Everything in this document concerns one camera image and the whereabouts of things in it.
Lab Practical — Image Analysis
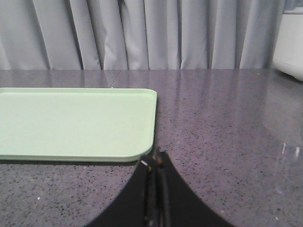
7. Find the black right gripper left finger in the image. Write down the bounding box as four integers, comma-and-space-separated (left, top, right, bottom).
86, 155, 153, 227

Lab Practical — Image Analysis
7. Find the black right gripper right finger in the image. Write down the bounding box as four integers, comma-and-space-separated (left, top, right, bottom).
155, 151, 229, 227

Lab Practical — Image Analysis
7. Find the light green rectangular tray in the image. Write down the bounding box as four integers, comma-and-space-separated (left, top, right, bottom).
0, 88, 157, 162

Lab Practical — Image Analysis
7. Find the white appliance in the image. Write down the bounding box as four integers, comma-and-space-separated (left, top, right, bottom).
273, 0, 303, 81

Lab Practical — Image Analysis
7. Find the grey pleated curtain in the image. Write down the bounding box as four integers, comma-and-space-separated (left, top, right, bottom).
0, 0, 285, 70

